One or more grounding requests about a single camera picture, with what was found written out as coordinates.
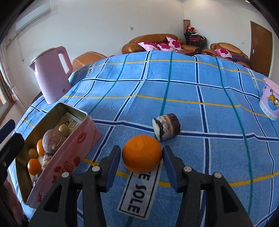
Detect pink cartoon cup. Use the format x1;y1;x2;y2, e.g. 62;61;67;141
259;78;279;121

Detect pink metal tin box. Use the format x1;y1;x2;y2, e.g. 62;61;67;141
15;102;101;208

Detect stacked dark chairs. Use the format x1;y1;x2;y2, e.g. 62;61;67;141
184;25;208;49

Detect brown leather long sofa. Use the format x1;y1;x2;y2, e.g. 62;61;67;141
122;34;201;56

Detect green-yellow small fruit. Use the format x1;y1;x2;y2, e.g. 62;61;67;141
58;124;70;137

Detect pink electric kettle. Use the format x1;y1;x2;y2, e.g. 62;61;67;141
29;46;73;104

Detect white air conditioner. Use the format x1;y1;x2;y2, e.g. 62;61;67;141
15;1;51;34

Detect layered cake roll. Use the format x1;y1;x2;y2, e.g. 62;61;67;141
41;152;54;170
152;113;181;141

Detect orange tangerine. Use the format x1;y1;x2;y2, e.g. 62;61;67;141
122;135;162;174
27;158;42;176
36;139;45;157

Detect blue plaid tablecloth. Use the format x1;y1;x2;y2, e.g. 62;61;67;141
7;50;279;227

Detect brown wooden door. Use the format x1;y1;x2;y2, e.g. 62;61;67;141
250;21;273;76

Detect pink floral cushion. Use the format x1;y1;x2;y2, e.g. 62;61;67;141
214;48;232;58
156;43;177;52
166;37;182;51
138;42;160;51

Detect brown leather armchair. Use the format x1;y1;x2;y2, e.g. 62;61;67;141
201;43;251;68

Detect small kiwi-coloured fruit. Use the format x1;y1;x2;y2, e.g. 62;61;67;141
28;148;38;158

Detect paper sheet in tin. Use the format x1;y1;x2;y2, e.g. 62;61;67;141
55;112;83;136

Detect purple passion fruit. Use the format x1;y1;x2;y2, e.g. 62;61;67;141
42;129;66;154

